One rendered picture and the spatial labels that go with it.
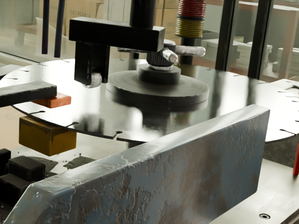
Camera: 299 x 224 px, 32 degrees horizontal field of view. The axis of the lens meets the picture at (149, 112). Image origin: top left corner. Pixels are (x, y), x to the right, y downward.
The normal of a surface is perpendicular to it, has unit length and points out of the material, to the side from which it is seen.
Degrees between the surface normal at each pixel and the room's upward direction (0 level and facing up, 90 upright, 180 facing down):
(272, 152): 90
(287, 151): 90
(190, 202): 90
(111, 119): 0
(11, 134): 0
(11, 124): 0
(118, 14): 90
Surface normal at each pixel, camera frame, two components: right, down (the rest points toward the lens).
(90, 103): 0.09, -0.95
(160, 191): 0.79, 0.25
